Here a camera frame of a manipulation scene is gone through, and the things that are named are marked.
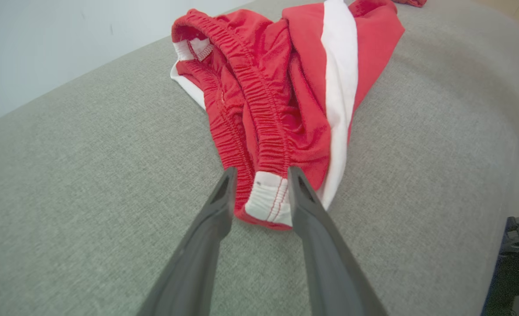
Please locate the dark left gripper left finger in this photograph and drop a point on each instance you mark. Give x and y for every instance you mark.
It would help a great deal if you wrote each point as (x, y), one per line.
(198, 263)

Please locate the black robot chassis part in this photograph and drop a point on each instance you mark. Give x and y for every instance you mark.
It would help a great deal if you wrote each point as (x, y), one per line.
(516, 272)

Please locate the red shorts white stripe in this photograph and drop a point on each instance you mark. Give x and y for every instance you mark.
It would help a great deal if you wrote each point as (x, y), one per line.
(277, 87)

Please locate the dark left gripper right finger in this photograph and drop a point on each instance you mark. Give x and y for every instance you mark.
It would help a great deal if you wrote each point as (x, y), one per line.
(329, 263)

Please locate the red basketball jersey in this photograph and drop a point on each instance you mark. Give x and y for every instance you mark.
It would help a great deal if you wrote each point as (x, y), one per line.
(411, 2)

